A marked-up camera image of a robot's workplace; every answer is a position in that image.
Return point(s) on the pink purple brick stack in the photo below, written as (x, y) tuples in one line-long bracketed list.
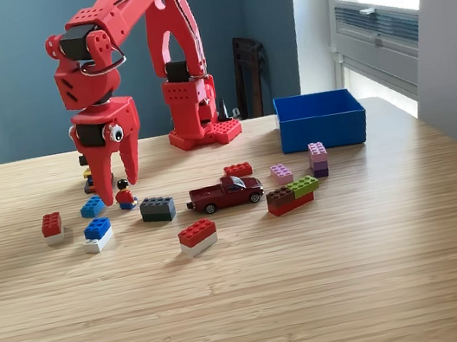
[(319, 160)]

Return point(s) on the single blue brick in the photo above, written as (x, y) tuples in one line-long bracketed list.
[(90, 208)]

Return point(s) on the grey slatted window vent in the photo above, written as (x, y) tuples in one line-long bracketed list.
[(384, 24)]

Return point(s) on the toy figure red shirt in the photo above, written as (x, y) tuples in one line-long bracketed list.
[(124, 196)]

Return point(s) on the dark folded chair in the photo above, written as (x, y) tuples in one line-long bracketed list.
[(249, 71)]

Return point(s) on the brown green red brick stack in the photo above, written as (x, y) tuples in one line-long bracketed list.
[(291, 202)]

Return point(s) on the dark red toy pickup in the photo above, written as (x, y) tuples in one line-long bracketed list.
[(224, 197)]

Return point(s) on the blue white brick stack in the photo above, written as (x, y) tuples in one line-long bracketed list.
[(98, 229)]

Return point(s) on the long red white brick stack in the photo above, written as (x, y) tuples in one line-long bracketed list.
[(197, 235)]

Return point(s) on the black table clamp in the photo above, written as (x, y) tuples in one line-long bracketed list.
[(223, 110)]

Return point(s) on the blue plastic bin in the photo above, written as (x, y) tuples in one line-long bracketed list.
[(323, 133)]

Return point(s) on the small red white brick stack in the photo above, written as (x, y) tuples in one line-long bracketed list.
[(51, 224)]

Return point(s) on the yellow toy digger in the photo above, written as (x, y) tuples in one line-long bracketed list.
[(88, 187)]

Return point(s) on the flat red brick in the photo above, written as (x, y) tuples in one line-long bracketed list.
[(238, 169)]

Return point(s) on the grey brick stack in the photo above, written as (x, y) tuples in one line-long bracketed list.
[(157, 209)]

